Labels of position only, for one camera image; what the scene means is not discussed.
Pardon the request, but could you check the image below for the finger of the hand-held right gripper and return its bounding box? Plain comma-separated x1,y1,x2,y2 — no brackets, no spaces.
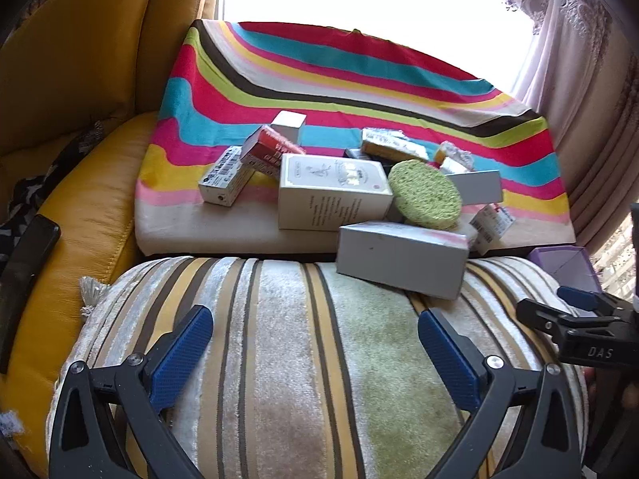
558,285,639,317
516,298,620,345

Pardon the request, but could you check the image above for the grey white text box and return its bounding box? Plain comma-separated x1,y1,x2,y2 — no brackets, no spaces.
447,170,502,206

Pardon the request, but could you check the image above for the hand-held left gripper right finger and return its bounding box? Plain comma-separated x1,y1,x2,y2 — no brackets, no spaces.
417,308,586,479

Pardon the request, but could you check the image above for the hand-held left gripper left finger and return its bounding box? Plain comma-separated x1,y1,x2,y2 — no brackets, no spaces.
47,304,215,479

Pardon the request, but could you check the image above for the white box red blue print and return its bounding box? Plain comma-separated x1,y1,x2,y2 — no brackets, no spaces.
466,203,515,256

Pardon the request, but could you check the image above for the red printed packet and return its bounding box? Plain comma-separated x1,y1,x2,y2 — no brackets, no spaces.
240,125,306,180

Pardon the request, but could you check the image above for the colourful striped tablecloth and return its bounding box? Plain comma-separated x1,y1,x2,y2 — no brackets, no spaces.
136,19,577,255

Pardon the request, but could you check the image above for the large cream box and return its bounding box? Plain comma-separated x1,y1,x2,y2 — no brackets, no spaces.
277,152,395,232

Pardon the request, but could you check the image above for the black white patterned cloth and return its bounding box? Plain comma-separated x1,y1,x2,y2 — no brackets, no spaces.
0,120,118,270

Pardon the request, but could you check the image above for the small white square box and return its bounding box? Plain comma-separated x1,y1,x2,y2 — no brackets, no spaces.
271,110,307,146

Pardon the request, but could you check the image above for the yellow leather sofa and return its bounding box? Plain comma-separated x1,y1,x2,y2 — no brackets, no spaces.
0,0,223,460

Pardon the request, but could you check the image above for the small white printed carton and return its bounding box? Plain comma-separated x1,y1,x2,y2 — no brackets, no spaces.
198,146,256,209

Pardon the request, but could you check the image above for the black flat phone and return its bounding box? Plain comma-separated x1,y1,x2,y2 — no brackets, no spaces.
0,214,62,375

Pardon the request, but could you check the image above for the pale pink curtain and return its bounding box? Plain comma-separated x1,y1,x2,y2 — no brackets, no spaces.
509,0,615,111

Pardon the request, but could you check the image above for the yellow sponge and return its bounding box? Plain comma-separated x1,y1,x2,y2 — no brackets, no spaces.
360,127,430,163

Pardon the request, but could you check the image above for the white box with pink stain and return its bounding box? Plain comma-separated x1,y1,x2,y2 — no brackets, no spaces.
335,221,471,301

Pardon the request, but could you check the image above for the beige embroidered curtain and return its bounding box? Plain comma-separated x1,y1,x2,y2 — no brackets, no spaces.
544,10,639,250

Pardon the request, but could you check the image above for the green round sponge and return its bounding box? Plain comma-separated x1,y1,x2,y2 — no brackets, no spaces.
388,160,464,231

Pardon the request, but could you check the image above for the striped velvet cushion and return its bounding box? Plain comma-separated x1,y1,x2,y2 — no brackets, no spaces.
45,254,592,479

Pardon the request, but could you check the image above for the purple cardboard box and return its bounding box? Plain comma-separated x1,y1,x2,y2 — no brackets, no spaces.
526,245,605,305

